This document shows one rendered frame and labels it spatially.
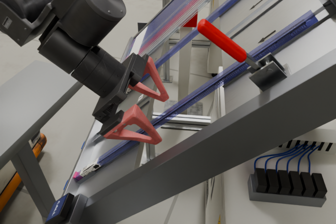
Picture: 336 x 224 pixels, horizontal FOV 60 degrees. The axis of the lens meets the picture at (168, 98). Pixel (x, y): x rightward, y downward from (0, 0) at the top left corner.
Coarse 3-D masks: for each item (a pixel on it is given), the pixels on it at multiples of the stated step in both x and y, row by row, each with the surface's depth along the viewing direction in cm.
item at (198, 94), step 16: (304, 16) 33; (288, 32) 34; (256, 48) 37; (272, 48) 35; (240, 64) 37; (208, 80) 41; (224, 80) 39; (192, 96) 42; (176, 112) 44; (128, 144) 50; (80, 176) 58
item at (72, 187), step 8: (128, 40) 102; (128, 48) 97; (96, 120) 71; (96, 128) 69; (88, 136) 67; (96, 136) 68; (88, 144) 65; (80, 152) 64; (88, 152) 64; (80, 160) 62; (88, 160) 63; (80, 168) 61; (72, 176) 58; (72, 184) 58; (64, 192) 56; (72, 192) 57
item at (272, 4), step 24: (240, 0) 53; (264, 0) 46; (288, 0) 40; (312, 0) 36; (240, 24) 47; (264, 24) 41; (288, 24) 37; (288, 48) 34; (312, 48) 31; (240, 96) 35
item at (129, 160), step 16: (160, 48) 74; (144, 80) 68; (128, 96) 70; (144, 96) 61; (144, 112) 56; (128, 128) 57; (96, 144) 66; (112, 144) 58; (112, 160) 52; (128, 160) 48; (96, 176) 54; (112, 176) 49; (80, 192) 56
